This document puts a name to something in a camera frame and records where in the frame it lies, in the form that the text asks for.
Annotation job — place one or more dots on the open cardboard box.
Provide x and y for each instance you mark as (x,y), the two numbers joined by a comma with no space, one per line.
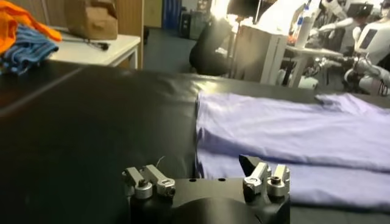
(91,19)

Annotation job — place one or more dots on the white table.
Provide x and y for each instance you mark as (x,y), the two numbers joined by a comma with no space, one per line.
(100,51)

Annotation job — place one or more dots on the blue striped garment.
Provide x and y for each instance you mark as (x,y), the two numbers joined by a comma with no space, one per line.
(27,48)

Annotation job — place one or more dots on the tall white carton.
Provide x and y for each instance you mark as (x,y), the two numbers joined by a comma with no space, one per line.
(259,51)

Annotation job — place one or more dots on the orange garment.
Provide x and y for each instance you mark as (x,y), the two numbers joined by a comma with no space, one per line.
(9,21)

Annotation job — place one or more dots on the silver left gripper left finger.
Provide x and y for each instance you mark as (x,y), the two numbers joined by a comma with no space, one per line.
(163,182)

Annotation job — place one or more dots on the white humanoid robot with base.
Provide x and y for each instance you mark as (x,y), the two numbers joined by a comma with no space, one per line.
(374,39)

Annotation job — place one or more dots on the crouching person in black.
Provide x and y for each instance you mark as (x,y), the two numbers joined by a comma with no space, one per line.
(210,51)

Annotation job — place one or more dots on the black monitor screen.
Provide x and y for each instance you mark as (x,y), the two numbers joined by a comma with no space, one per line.
(243,7)

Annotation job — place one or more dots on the black table cover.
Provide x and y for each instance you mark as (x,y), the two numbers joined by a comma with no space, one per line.
(106,121)

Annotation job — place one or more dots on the white bottle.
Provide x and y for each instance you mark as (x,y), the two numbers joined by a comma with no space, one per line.
(303,29)

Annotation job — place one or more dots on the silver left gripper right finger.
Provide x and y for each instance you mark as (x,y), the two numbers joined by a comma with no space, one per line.
(259,179)

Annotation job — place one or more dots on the wooden partition panel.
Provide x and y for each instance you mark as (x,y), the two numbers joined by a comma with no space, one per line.
(129,18)

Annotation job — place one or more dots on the white robot with raised arm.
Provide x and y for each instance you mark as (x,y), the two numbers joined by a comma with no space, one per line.
(335,21)

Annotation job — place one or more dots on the lavender t-shirt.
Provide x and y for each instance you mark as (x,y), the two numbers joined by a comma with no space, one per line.
(289,128)

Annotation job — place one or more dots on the white standing desk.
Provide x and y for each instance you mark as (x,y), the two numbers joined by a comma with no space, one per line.
(307,53)

